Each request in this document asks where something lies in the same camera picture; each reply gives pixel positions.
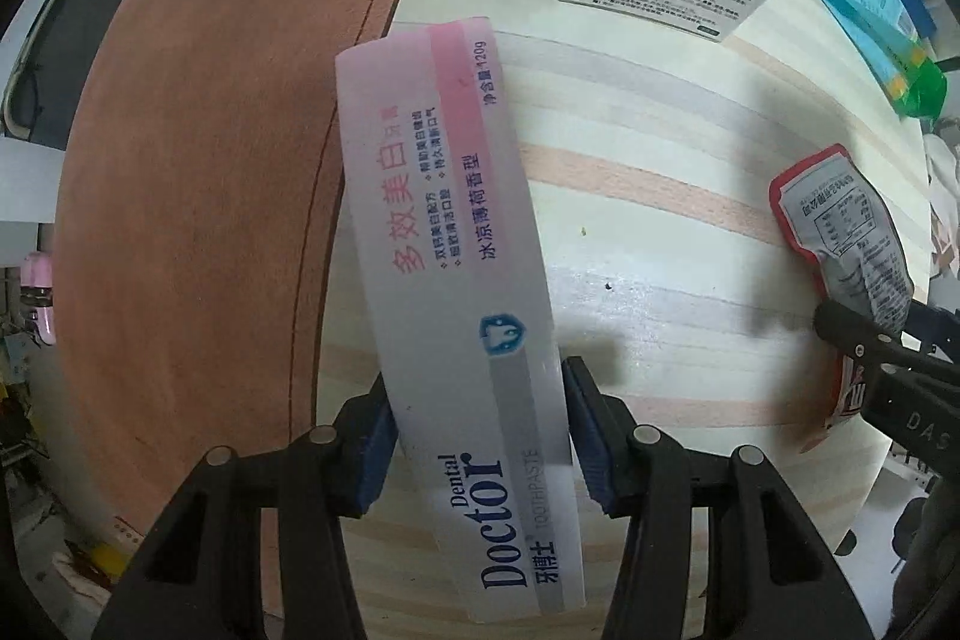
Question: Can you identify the red snack packet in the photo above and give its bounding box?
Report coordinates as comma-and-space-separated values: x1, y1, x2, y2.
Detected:
769, 143, 916, 453

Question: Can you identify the orange tablecloth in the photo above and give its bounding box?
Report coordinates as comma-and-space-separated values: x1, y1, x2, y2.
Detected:
52, 0, 451, 581

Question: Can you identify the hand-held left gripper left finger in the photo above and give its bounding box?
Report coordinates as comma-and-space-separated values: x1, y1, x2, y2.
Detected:
90, 377, 398, 640

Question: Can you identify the pink white toothpaste box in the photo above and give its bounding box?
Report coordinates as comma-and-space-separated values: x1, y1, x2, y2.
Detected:
334, 16, 590, 633

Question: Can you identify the grey folding bed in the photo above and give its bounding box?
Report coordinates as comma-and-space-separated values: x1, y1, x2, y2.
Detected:
0, 0, 128, 146

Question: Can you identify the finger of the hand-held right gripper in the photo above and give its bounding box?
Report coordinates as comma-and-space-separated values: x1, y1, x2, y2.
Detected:
904, 302, 960, 357
814, 299, 960, 457

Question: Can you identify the striped tablecloth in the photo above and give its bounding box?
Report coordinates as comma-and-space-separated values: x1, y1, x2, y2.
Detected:
330, 0, 938, 640

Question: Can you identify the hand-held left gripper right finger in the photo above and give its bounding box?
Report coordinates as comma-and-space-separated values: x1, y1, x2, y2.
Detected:
562, 355, 875, 640

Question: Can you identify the pink suitcase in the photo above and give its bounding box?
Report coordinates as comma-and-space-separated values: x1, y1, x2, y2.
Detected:
19, 250, 57, 348

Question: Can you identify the green packet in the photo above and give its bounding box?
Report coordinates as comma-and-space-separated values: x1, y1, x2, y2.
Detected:
885, 44, 950, 120

